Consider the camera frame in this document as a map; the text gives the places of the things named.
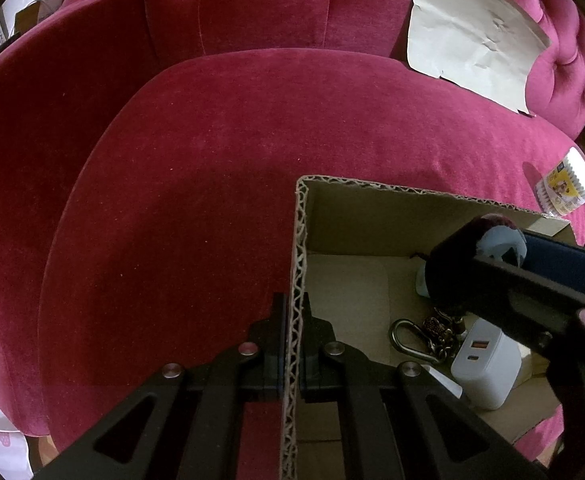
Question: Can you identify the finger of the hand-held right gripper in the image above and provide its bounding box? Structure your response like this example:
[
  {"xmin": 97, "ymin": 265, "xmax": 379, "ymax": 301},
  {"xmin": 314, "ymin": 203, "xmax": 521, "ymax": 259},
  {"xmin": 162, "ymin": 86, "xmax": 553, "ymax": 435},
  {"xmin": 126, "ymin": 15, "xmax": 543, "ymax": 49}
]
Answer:
[
  {"xmin": 429, "ymin": 232, "xmax": 585, "ymax": 480},
  {"xmin": 519, "ymin": 232, "xmax": 585, "ymax": 293}
]

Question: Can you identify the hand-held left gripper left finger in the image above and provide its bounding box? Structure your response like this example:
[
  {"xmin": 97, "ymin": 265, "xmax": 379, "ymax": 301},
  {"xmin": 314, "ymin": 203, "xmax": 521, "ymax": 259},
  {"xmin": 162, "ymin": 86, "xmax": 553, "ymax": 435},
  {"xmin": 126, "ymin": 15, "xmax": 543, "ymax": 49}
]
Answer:
[{"xmin": 32, "ymin": 292, "xmax": 289, "ymax": 480}]

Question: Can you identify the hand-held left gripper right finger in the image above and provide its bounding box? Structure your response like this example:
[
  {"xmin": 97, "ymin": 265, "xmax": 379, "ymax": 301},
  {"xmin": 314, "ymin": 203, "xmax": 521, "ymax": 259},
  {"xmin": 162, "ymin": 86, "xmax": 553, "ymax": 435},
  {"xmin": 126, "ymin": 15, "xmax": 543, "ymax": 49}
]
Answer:
[{"xmin": 299, "ymin": 292, "xmax": 548, "ymax": 480}]

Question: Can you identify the large white charger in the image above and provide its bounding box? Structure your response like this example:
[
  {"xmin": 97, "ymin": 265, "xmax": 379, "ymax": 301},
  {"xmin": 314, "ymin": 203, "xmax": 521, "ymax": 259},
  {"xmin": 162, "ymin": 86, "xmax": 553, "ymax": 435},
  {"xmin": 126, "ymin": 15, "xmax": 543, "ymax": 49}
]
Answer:
[{"xmin": 449, "ymin": 317, "xmax": 523, "ymax": 411}]

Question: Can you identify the metal carabiner keychain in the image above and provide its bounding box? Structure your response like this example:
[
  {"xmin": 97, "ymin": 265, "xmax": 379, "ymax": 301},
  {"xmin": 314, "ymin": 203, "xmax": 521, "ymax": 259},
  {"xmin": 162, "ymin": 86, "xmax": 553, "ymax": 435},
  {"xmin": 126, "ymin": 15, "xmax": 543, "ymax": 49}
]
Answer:
[{"xmin": 389, "ymin": 305, "xmax": 468, "ymax": 366}]

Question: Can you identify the cardboard box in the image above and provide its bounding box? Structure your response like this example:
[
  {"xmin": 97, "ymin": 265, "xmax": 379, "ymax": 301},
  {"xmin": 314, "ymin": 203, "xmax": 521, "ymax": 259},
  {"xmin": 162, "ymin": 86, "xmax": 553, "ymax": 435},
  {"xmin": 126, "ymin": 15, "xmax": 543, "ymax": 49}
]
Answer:
[{"xmin": 277, "ymin": 175, "xmax": 573, "ymax": 480}]

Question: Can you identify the cotton swab container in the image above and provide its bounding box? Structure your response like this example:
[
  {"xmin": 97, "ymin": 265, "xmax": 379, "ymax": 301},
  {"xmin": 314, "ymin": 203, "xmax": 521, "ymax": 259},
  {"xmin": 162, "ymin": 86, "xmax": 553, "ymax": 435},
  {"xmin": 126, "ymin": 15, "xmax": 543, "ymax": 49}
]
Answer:
[{"xmin": 535, "ymin": 147, "xmax": 585, "ymax": 218}]

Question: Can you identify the silver blue tube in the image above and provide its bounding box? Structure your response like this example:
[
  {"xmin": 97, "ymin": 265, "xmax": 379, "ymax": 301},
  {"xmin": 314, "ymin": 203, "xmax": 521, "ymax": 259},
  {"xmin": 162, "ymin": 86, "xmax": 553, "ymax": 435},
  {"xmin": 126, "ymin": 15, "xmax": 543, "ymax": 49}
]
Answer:
[{"xmin": 415, "ymin": 260, "xmax": 440, "ymax": 301}]

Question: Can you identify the red velvet tufted sofa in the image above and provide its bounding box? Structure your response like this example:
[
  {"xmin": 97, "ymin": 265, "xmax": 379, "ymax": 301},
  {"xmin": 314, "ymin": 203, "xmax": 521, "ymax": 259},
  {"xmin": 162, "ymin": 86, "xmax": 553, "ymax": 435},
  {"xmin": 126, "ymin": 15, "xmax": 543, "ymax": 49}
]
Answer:
[{"xmin": 0, "ymin": 0, "xmax": 585, "ymax": 461}]

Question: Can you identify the brown paper sheet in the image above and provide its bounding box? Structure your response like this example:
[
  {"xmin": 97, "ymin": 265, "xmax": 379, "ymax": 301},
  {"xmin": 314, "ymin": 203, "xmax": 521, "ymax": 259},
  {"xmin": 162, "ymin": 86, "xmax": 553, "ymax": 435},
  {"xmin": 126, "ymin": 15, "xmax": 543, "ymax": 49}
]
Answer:
[{"xmin": 406, "ymin": 0, "xmax": 552, "ymax": 117}]

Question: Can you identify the brown carton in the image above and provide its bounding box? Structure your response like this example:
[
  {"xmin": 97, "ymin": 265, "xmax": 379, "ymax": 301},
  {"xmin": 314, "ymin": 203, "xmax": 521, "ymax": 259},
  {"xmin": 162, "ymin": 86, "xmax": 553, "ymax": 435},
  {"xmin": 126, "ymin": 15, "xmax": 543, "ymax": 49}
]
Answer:
[{"xmin": 15, "ymin": 0, "xmax": 70, "ymax": 36}]

